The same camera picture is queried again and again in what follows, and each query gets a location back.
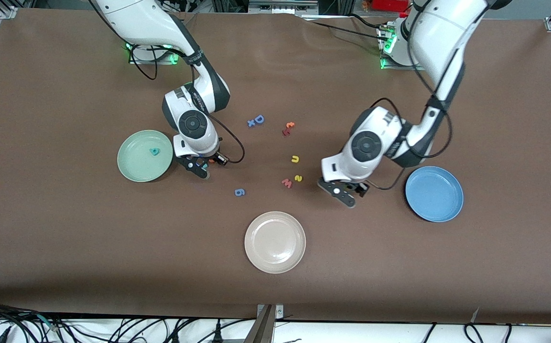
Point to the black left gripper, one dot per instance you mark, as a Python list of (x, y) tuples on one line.
[(357, 186)]

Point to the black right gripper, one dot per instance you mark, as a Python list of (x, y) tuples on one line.
[(214, 157)]

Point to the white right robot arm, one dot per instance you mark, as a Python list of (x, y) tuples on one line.
[(137, 19)]

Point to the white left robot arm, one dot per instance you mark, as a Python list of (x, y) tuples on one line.
[(442, 33)]

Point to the blue foam letter g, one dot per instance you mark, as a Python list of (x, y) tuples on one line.
[(239, 192)]

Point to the blue foam letter D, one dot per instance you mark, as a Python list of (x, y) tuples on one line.
[(259, 116)]

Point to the pink foam letter w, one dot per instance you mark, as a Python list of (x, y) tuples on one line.
[(287, 184)]

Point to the blue round plate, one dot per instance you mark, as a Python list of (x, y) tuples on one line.
[(434, 194)]

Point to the pale green round plate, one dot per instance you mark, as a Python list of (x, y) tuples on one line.
[(137, 164)]

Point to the beige round plate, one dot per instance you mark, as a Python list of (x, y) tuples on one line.
[(275, 242)]

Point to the grey metal equipment box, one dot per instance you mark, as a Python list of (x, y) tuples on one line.
[(280, 7)]

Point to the black power plug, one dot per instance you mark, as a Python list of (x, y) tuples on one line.
[(217, 329)]

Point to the white paper scrap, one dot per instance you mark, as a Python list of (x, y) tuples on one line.
[(475, 315)]

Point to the red box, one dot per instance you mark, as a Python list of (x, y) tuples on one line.
[(389, 5)]

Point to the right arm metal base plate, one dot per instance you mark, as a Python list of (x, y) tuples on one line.
[(165, 58)]

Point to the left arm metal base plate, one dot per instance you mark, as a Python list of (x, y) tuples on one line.
[(385, 67)]

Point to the metal table edge bracket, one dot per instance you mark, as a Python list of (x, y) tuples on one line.
[(265, 328)]

